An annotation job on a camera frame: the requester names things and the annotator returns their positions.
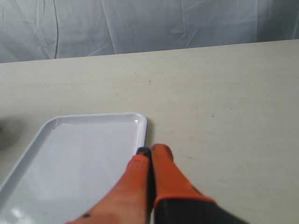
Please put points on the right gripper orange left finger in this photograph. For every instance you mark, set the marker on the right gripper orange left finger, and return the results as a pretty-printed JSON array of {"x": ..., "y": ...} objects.
[{"x": 129, "y": 201}]

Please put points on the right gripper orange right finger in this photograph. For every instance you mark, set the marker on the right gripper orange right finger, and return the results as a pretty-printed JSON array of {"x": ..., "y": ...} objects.
[{"x": 177, "y": 200}]

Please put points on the white rectangular plastic tray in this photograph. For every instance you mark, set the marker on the white rectangular plastic tray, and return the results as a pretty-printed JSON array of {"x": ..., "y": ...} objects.
[{"x": 71, "y": 163}]

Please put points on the grey wrinkled backdrop curtain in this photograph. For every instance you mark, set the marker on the grey wrinkled backdrop curtain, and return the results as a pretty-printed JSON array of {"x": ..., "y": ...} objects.
[{"x": 51, "y": 29}]

